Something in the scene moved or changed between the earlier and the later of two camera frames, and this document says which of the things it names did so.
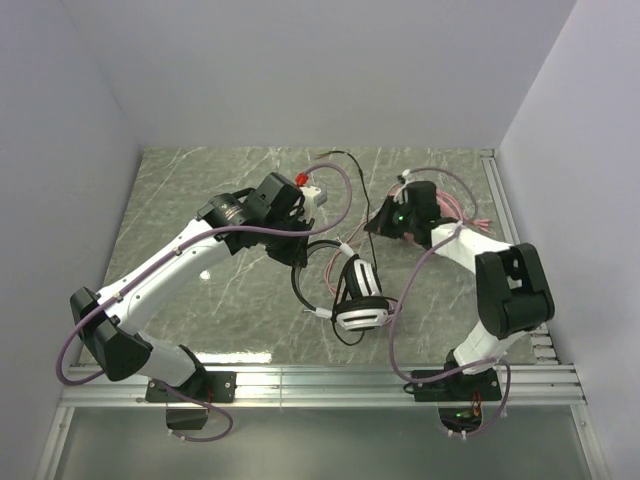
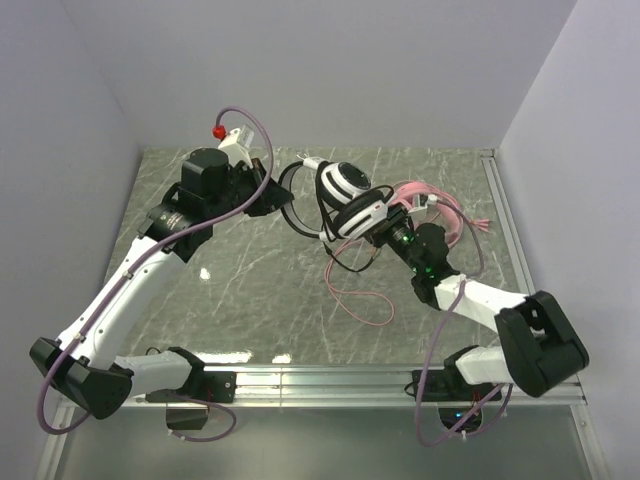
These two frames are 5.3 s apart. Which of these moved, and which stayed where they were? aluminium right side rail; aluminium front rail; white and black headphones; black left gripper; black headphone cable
Moved: white and black headphones; black headphone cable; black left gripper
Stayed: aluminium right side rail; aluminium front rail
